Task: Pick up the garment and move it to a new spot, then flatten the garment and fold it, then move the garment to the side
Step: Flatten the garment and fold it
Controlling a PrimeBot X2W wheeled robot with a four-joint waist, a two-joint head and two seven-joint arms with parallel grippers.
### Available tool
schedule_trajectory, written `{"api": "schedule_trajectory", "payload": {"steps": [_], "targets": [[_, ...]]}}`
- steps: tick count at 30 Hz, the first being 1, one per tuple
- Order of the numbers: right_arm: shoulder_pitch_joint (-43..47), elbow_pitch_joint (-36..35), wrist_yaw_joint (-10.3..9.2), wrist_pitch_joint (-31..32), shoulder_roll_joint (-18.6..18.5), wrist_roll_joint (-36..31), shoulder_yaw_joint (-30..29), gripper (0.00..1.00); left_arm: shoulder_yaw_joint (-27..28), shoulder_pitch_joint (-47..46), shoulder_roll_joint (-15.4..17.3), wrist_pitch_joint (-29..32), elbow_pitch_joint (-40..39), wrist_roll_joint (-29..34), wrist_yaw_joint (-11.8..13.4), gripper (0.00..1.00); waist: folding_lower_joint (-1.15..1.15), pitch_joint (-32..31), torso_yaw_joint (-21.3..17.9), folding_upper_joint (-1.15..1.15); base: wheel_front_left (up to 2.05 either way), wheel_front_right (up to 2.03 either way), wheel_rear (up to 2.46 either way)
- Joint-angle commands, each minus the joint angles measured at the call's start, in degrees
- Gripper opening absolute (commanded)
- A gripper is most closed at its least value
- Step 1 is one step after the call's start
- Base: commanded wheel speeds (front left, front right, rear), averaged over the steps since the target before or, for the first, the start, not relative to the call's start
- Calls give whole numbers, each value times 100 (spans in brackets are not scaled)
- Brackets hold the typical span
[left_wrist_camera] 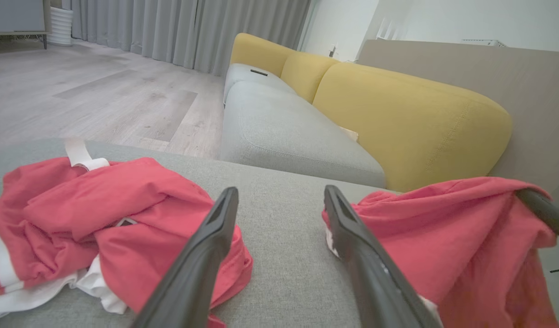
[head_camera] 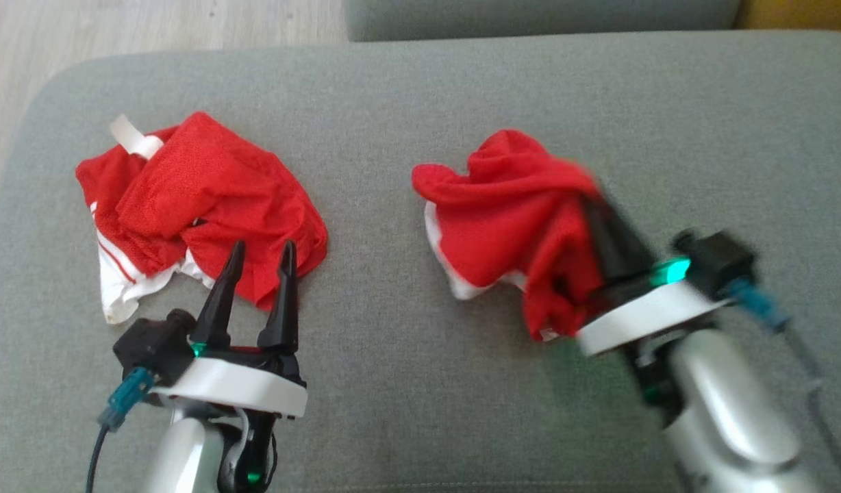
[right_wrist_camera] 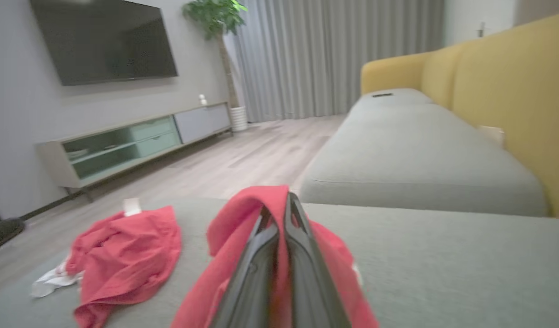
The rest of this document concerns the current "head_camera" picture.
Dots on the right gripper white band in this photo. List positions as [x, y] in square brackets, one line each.
[653, 311]

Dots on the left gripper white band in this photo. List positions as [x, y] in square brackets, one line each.
[242, 387]

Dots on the red jersey with white trim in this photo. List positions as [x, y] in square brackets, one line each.
[516, 219]

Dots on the red jersey with white stripes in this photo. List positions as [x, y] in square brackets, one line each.
[208, 185]

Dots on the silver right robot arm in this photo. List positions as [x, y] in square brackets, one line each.
[722, 411]

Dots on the large grey sofa seat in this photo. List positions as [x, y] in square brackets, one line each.
[407, 383]

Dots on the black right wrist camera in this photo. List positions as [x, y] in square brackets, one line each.
[718, 263]

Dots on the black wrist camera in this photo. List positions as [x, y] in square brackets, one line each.
[150, 346]
[718, 263]

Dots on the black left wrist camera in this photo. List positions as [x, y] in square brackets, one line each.
[150, 346]

